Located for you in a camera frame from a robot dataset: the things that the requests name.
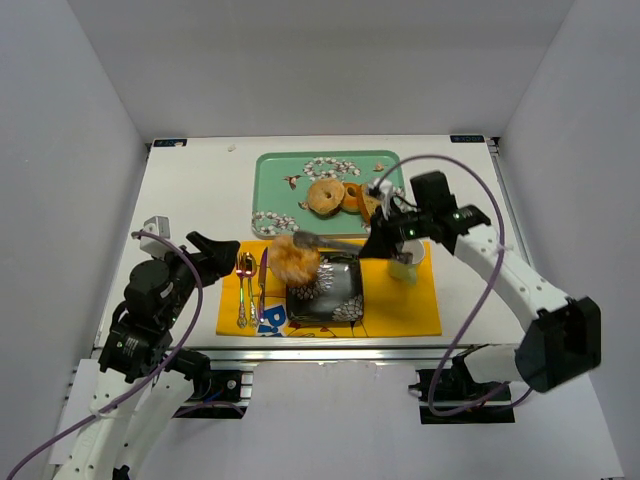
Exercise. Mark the iridescent knife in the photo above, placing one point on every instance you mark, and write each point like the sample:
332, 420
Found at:
262, 273

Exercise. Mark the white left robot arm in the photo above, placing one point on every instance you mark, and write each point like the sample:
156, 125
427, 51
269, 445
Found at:
144, 375

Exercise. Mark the plain beige bagel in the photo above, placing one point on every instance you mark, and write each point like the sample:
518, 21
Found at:
325, 196

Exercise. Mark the brown bread slice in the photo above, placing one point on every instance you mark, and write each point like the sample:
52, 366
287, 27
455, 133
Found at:
367, 204

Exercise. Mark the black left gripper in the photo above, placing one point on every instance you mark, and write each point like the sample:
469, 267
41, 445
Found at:
198, 261

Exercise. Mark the blue label sticker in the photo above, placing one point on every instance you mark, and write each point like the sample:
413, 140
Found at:
461, 138
169, 143

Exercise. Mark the black floral square plate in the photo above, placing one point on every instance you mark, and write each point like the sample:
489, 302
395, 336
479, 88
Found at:
335, 296

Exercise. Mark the blue label sticker left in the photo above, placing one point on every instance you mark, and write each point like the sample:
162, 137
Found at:
169, 143

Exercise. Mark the silver metal tongs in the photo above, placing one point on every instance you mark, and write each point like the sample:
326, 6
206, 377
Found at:
307, 240

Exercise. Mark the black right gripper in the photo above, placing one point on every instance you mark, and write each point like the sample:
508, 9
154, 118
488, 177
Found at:
386, 235

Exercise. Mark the blue label sticker right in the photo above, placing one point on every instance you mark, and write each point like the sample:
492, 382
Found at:
461, 138

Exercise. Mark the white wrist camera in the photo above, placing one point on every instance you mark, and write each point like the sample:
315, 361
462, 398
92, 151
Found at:
383, 190
158, 227

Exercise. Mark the small orange donut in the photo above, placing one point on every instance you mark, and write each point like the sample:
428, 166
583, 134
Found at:
350, 201

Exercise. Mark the yellow printed placemat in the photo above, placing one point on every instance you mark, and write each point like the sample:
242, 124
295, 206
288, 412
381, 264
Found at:
392, 308

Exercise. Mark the green floral tray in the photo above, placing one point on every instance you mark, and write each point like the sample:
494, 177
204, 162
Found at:
282, 181

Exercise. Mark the aluminium table frame rail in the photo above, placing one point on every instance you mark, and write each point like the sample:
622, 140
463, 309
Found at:
307, 354

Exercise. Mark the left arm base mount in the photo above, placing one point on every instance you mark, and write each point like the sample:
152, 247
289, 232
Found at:
217, 393

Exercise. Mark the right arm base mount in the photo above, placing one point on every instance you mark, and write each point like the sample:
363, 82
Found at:
456, 388

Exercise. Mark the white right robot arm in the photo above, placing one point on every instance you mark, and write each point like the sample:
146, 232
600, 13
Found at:
562, 335

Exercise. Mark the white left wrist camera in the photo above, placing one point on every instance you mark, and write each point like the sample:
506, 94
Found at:
158, 227

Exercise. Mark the orange sugared bundt cake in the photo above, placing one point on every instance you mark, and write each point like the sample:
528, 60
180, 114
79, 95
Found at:
292, 265

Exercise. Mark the pale yellow mug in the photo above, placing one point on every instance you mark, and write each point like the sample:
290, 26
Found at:
404, 267

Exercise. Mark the iridescent spoon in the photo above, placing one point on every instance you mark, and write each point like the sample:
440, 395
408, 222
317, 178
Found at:
243, 319

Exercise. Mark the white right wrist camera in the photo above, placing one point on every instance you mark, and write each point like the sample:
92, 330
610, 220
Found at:
383, 190

